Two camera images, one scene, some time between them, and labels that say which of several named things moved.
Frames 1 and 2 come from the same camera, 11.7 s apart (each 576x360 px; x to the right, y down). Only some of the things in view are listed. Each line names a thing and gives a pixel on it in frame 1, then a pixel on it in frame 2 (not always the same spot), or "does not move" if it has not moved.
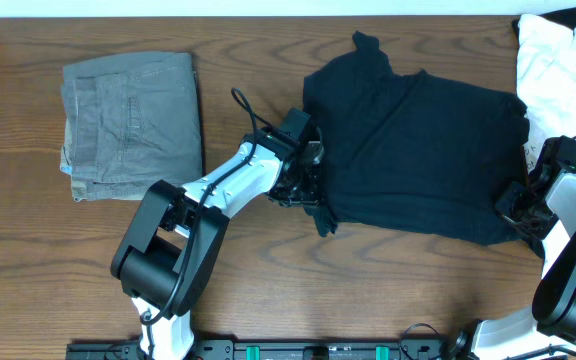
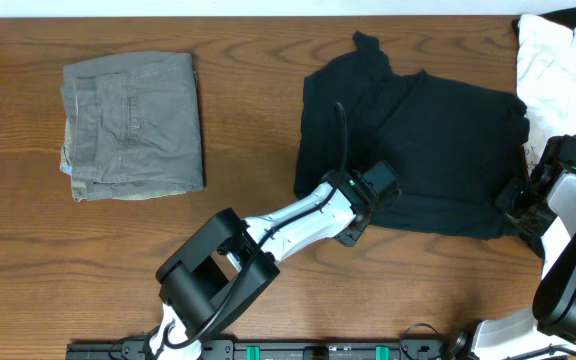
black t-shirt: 413,156 does not move
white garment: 562,79 does not move
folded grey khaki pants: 130,122 does not move
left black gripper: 314,198 to 352,242
